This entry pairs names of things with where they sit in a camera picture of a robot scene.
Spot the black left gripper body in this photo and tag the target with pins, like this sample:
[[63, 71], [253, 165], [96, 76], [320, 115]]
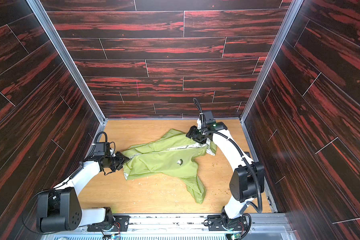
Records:
[[116, 160]]

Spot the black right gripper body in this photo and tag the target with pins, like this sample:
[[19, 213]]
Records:
[[193, 133]]

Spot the green zip jacket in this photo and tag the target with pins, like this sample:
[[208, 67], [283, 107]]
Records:
[[173, 155]]

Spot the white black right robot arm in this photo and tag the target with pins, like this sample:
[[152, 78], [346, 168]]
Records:
[[247, 182]]

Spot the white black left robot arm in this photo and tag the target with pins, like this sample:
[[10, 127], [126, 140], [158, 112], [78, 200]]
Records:
[[59, 209]]

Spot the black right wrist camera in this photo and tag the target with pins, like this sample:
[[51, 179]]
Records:
[[206, 120]]

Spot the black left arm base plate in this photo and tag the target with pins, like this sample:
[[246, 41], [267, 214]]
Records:
[[117, 223]]

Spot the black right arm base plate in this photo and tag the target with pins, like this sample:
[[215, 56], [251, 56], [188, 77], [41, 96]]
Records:
[[223, 223]]

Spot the aluminium front rail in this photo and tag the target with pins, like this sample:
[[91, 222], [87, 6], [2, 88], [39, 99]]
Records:
[[183, 227]]

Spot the aluminium corner post right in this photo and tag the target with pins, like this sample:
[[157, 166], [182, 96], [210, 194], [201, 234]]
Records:
[[279, 39]]

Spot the aluminium corner post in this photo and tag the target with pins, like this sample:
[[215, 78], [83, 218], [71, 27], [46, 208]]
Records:
[[46, 23], [279, 39]]

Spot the aluminium corner post left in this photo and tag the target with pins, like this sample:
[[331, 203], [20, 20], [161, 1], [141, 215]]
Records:
[[46, 23]]

